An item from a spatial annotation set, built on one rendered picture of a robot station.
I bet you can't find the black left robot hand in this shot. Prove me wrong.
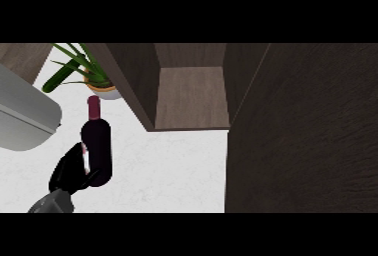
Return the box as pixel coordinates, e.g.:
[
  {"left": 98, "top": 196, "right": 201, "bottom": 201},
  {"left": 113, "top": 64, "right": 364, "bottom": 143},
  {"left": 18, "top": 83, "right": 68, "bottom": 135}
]
[{"left": 48, "top": 141, "right": 102, "bottom": 195}]

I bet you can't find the open brown wooden cabinet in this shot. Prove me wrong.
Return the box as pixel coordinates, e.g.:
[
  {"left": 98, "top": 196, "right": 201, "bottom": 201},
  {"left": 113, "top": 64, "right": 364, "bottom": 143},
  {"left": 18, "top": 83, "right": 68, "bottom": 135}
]
[{"left": 85, "top": 43, "right": 272, "bottom": 133}]

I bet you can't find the green plant in white pot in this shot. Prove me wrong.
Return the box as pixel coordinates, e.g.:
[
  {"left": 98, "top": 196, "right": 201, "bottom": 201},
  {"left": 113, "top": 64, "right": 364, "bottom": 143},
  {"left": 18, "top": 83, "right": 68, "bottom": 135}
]
[{"left": 42, "top": 43, "right": 123, "bottom": 101}]

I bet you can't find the dark brown cabinet door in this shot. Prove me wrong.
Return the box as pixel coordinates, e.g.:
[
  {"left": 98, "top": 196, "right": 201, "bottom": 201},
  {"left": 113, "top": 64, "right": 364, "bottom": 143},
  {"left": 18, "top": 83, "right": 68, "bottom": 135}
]
[{"left": 223, "top": 43, "right": 378, "bottom": 214}]

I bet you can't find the pale grey rounded appliance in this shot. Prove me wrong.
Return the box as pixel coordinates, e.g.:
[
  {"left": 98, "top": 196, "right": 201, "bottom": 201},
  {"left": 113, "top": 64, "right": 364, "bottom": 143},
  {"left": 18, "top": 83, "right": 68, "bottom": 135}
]
[{"left": 0, "top": 63, "right": 64, "bottom": 152}]

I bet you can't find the dark red wine bottle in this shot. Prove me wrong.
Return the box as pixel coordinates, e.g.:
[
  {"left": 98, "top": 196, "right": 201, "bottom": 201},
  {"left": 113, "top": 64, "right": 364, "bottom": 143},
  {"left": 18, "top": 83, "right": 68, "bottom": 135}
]
[{"left": 80, "top": 95, "right": 114, "bottom": 188}]

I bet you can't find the brown wooden panel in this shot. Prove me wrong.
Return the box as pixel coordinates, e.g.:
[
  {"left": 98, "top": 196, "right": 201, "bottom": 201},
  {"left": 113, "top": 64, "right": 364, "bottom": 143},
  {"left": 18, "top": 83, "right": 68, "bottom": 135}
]
[{"left": 0, "top": 43, "right": 55, "bottom": 86}]

